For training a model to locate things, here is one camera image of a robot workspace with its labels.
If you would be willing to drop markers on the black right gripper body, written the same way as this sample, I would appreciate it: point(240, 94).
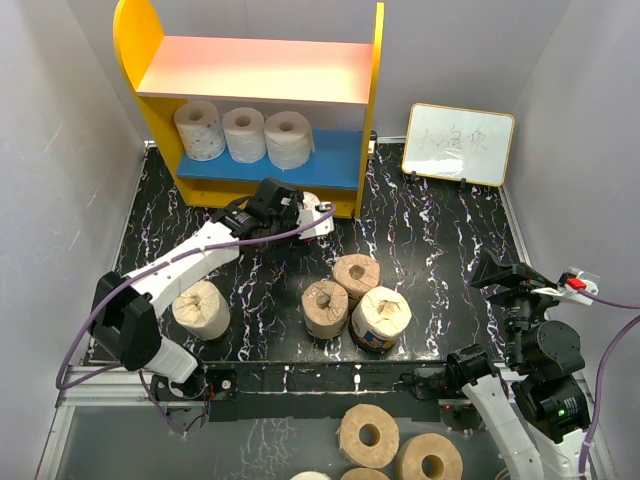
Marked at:
point(520, 285)

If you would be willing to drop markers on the beige wrapped roll, dark label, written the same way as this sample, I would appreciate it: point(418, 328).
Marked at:
point(379, 319)

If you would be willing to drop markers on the brown tape roll,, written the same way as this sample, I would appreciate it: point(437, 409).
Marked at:
point(428, 456)
point(363, 473)
point(368, 436)

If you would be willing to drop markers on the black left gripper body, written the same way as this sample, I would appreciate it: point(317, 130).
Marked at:
point(289, 217)

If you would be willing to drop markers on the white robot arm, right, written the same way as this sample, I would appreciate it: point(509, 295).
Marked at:
point(540, 426)

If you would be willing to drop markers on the brown tape roll, bottom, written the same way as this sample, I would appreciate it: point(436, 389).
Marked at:
point(363, 473)

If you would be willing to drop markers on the white toilet paper roll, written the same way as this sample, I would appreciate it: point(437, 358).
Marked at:
point(289, 140)

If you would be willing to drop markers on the blue toilet paper roll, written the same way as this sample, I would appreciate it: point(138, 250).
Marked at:
point(312, 200)

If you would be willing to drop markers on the small white green box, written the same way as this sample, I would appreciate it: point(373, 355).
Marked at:
point(372, 145)

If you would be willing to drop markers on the yellow shelf with coloured boards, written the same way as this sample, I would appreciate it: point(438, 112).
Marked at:
point(332, 84)

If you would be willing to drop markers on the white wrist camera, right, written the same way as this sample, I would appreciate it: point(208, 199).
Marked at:
point(568, 288)

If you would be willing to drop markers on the whiteboard with yellow frame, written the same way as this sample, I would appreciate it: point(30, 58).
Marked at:
point(457, 144)

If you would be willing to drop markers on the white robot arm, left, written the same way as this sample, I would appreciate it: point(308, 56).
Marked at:
point(126, 308)

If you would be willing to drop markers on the brown wrapped roll, back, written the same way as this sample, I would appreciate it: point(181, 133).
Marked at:
point(357, 274)

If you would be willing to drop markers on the brown wrapped roll, front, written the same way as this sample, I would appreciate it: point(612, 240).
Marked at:
point(325, 306)

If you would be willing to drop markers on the cream wrapped roll, left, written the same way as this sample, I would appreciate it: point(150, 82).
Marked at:
point(203, 311)

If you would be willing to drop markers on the white patterned roll on shelf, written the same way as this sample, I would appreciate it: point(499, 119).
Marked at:
point(199, 126)

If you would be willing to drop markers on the brown tape roll, upper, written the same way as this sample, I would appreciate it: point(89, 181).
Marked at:
point(368, 436)

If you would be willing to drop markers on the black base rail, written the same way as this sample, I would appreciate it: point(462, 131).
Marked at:
point(231, 391)

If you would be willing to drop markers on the white roll, bottom edge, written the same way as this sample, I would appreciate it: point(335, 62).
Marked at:
point(310, 475)

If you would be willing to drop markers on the brown wrapped roll,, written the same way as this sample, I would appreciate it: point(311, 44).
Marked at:
point(325, 306)
point(357, 274)

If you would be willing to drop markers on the brown tape roll, right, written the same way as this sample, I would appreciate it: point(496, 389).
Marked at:
point(428, 456)

